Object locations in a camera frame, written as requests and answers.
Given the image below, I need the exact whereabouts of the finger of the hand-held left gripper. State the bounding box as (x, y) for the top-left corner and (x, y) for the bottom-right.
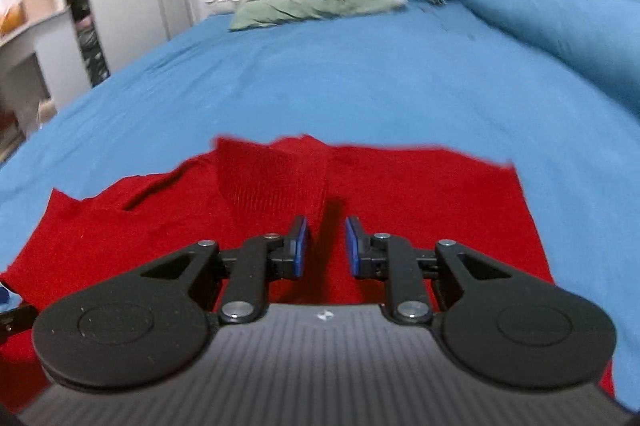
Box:
(0, 288), (38, 347)

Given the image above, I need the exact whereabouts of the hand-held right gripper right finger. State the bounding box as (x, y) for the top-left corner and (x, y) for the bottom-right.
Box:
(345, 216), (513, 325)

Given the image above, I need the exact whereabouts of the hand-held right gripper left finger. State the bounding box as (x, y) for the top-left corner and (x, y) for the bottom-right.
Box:
(140, 215), (312, 325)

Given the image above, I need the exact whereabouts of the red knitted sweater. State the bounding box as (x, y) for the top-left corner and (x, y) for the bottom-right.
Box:
(0, 135), (617, 414)

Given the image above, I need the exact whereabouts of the blue bed sheet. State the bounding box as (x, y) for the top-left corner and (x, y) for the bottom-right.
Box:
(0, 3), (640, 411)

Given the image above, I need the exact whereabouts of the green pillow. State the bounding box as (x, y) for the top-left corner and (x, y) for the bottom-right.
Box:
(229, 0), (407, 31)

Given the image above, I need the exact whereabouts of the white desk shelf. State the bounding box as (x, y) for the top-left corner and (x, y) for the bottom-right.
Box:
(0, 0), (93, 161)

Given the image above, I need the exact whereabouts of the blue duvet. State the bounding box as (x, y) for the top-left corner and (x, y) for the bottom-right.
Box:
(395, 0), (640, 117)

